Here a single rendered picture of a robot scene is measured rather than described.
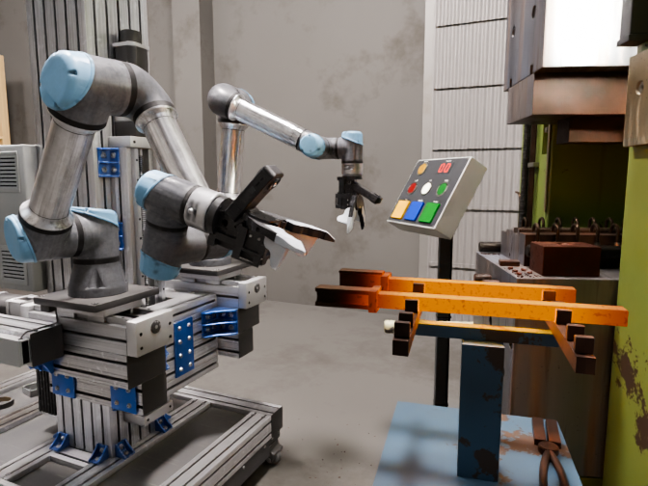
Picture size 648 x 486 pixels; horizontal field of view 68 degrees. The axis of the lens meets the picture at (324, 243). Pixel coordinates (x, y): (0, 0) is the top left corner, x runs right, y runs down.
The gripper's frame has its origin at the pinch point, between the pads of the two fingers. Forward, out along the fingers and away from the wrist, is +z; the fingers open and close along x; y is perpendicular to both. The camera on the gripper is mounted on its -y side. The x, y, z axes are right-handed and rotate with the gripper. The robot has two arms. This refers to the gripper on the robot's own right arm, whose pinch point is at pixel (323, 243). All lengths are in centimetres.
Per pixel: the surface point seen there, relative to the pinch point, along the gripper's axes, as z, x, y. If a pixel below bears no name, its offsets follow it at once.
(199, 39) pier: -247, -318, -55
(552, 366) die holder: 48, -35, 16
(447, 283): 20.9, -10.0, 1.4
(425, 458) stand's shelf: 27.3, 0.6, 27.5
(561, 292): 38.2, -10.4, -3.9
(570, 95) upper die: 32, -51, -40
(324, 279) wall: -74, -323, 110
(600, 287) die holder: 50, -37, -3
